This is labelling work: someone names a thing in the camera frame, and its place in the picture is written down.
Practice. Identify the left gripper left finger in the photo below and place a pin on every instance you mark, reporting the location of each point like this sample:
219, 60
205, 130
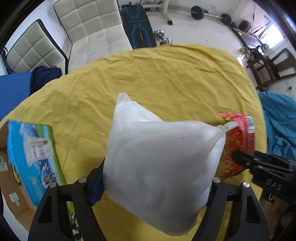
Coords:
65, 211

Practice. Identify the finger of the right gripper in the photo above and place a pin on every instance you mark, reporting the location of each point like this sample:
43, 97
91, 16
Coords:
271, 161

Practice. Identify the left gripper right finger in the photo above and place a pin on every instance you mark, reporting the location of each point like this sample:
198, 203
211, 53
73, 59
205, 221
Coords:
246, 220

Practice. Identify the red snack pack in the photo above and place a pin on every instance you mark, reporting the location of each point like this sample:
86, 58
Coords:
240, 138

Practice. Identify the white soft pouch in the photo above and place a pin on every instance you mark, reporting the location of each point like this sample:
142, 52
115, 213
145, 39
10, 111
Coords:
161, 171

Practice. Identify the teal blanket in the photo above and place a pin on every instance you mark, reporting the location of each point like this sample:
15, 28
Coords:
279, 114

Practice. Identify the cardboard box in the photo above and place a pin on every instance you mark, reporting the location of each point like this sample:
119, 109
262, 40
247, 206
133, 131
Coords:
29, 164

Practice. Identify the dark wooden chair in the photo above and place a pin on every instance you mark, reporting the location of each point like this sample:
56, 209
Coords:
280, 67

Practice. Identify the yellow tablecloth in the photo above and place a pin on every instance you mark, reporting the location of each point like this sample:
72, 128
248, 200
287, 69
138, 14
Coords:
175, 82

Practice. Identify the blue foam mat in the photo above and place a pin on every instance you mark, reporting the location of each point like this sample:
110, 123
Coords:
14, 89

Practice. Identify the dark blue cloth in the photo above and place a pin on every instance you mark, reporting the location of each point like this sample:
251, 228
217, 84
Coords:
42, 75

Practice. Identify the chrome dumbbell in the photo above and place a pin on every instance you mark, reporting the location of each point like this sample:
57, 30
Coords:
159, 36

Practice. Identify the floor barbell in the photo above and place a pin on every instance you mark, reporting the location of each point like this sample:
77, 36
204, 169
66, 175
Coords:
199, 13

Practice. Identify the black blue weight bench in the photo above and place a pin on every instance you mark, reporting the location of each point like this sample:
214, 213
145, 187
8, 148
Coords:
137, 26

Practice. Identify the left white quilted chair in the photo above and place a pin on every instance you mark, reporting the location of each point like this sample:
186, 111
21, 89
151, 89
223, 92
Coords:
35, 48

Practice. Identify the white quilted chair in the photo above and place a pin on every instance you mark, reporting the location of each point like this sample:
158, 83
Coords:
35, 48
94, 28

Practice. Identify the white barbell rack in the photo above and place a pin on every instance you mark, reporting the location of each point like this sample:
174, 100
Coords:
161, 6

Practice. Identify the right white quilted chair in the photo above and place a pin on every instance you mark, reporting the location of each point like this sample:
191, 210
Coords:
94, 28

